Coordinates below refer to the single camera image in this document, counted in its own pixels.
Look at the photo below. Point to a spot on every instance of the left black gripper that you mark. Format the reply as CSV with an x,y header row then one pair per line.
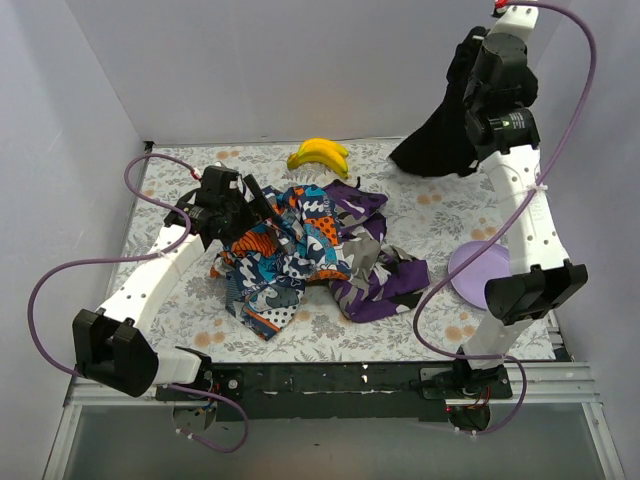
x,y
248,208

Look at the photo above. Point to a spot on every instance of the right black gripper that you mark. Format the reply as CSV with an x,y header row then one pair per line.
x,y
461,57

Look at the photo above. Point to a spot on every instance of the colourful orange blue patterned cloth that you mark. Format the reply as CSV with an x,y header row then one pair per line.
x,y
264,290

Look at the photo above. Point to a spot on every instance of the black cloth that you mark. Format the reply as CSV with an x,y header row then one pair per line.
x,y
440,147

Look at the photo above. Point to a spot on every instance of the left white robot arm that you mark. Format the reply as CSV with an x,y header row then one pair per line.
x,y
111,345

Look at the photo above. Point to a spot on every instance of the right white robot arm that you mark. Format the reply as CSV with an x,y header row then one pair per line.
x,y
503,131

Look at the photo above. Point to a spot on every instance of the purple camouflage cloth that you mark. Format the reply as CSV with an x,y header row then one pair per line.
x,y
385,279

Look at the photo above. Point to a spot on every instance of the yellow banana bunch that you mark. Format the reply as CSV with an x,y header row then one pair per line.
x,y
322,151

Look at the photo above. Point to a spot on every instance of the floral table mat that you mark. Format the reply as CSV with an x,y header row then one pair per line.
x,y
427,218

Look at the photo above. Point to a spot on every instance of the lilac plate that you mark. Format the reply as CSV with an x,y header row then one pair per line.
x,y
470,283

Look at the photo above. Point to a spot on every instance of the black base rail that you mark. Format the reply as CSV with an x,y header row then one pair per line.
x,y
405,389

